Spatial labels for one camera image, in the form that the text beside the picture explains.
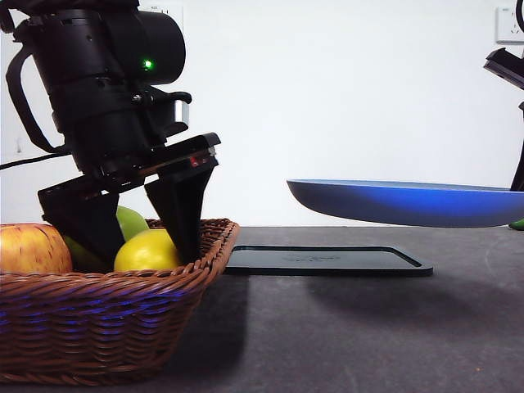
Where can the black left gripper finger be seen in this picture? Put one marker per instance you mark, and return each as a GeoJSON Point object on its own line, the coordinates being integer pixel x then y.
{"type": "Point", "coordinates": [184, 204]}
{"type": "Point", "coordinates": [90, 225]}

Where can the blue plate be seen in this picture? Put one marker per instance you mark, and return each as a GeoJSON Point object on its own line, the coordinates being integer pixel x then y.
{"type": "Point", "coordinates": [389, 204]}

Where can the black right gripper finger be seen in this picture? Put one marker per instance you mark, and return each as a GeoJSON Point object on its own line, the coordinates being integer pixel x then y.
{"type": "Point", "coordinates": [520, 163]}

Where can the green apple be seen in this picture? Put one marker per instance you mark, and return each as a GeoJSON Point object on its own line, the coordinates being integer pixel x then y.
{"type": "Point", "coordinates": [132, 225]}

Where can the red yellow apple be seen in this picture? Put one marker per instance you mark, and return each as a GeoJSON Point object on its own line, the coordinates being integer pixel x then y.
{"type": "Point", "coordinates": [28, 249]}

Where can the black flat tray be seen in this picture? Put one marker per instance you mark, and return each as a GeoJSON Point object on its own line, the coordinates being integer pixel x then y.
{"type": "Point", "coordinates": [327, 262]}

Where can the brown wicker basket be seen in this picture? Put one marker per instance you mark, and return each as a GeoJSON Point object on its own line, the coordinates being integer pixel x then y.
{"type": "Point", "coordinates": [102, 327]}

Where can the white wall socket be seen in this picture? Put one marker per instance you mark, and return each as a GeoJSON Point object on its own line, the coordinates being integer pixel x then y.
{"type": "Point", "coordinates": [505, 24]}
{"type": "Point", "coordinates": [179, 14]}

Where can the dark green vegetable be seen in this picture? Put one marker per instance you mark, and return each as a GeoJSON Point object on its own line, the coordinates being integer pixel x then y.
{"type": "Point", "coordinates": [518, 225]}

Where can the yellow lemon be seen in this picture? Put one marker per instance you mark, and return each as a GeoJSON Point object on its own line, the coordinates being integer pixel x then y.
{"type": "Point", "coordinates": [143, 254]}

